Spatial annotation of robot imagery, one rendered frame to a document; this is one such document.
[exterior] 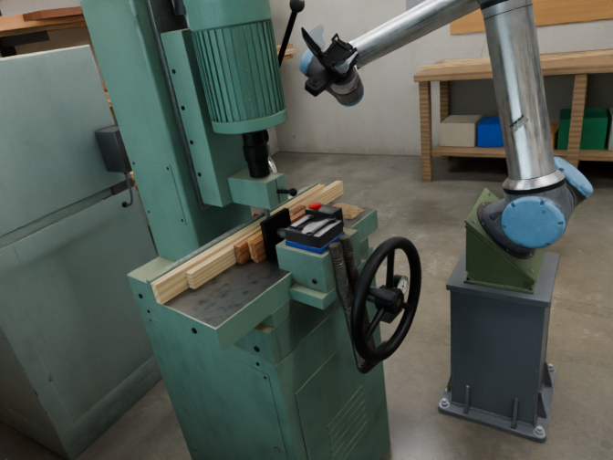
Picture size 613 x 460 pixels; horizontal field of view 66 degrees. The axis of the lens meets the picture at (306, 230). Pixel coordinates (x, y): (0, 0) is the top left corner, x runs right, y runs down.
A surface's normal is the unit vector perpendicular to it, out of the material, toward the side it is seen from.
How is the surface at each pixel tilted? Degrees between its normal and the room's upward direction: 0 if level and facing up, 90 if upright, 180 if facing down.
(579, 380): 0
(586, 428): 0
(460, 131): 90
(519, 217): 91
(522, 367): 90
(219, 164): 90
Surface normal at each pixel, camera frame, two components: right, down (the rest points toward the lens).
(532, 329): -0.50, 0.44
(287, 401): 0.77, 0.17
